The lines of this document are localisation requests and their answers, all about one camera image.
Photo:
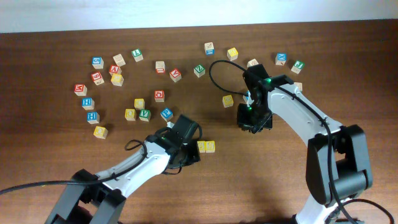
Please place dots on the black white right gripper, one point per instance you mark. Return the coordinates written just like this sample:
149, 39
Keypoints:
245, 122

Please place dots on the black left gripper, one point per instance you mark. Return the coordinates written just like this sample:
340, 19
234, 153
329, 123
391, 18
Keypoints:
194, 155

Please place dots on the yellow letter S block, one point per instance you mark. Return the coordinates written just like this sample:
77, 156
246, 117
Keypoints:
201, 145
210, 146

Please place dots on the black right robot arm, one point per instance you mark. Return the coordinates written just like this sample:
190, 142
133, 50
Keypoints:
337, 167

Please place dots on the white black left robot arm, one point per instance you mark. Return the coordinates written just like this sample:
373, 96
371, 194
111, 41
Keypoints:
100, 198

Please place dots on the blue letter I block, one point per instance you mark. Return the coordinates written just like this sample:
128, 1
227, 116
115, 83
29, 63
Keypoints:
246, 99

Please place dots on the blue letter P block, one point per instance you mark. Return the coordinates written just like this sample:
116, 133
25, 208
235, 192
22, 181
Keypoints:
167, 114

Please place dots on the yellow umbrella block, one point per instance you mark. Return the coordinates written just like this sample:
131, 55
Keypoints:
227, 101

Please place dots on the green letter V block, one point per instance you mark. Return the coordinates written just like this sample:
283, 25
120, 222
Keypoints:
145, 115

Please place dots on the red letter O block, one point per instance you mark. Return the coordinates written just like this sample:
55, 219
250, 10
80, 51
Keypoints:
159, 96

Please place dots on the yellow block centre left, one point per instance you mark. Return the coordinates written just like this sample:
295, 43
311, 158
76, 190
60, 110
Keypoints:
139, 104

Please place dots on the wooden block green R side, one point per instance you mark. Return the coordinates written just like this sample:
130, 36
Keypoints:
299, 86

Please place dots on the yellow block beside V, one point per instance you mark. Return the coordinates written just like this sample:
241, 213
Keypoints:
130, 114

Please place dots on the wooden block blue D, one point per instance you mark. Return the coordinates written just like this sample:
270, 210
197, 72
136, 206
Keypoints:
252, 62

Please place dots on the blue letter K block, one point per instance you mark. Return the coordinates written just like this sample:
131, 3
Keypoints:
280, 58

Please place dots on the red letter A block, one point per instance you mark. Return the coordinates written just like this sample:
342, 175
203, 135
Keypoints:
175, 75

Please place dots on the green letter J block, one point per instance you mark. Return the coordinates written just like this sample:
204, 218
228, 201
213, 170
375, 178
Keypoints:
297, 66

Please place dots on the yellow block top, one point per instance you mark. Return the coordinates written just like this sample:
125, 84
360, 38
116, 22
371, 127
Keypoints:
232, 54

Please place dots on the green letter Z block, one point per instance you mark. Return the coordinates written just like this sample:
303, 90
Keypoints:
199, 70

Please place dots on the wooden block red side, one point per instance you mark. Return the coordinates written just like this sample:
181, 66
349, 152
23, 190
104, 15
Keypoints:
160, 67

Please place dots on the yellow letter O block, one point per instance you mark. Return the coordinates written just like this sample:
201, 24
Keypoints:
100, 132

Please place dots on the wooden block blue side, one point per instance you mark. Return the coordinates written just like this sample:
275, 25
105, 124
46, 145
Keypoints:
209, 48

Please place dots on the yellow block near 9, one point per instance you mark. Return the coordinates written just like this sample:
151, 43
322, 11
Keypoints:
117, 80

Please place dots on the blue letter H lower block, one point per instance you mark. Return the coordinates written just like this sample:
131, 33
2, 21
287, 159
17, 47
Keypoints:
93, 117

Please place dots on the blue letter h block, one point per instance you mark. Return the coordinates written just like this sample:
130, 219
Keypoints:
93, 117
88, 103

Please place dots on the red letter V block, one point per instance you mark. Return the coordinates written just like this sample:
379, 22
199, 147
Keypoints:
114, 69

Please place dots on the green letter T block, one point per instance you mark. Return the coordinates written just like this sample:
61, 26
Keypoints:
137, 55

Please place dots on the blue letter H upper block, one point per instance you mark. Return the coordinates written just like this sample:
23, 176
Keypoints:
88, 103

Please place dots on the plain wooden block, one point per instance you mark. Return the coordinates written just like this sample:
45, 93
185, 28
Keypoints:
119, 60

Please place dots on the red number 9 block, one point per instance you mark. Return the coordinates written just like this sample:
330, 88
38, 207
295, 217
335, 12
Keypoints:
97, 78

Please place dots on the red letter M block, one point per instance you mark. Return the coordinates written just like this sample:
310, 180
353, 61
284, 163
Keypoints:
80, 90

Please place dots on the blue number 5 block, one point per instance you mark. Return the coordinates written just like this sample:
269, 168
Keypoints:
97, 62

